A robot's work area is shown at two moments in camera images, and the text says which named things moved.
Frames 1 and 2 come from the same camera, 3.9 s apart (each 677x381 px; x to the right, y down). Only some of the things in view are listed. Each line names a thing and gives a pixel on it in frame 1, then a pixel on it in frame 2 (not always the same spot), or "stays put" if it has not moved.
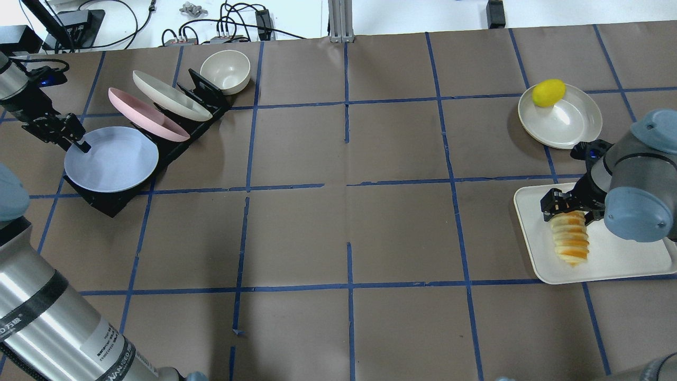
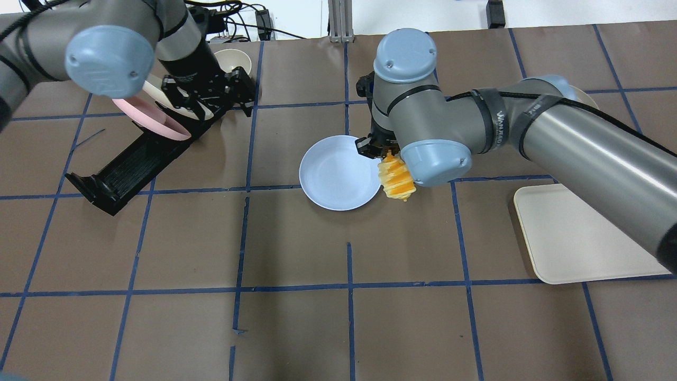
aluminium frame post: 341,23 stays put
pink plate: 145,118 stays put
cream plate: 170,98 stays put
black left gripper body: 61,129 to 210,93
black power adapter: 495,14 stays put
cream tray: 609,256 stays put
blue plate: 120,159 to 334,175
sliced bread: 570,236 to 396,177
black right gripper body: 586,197 to 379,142
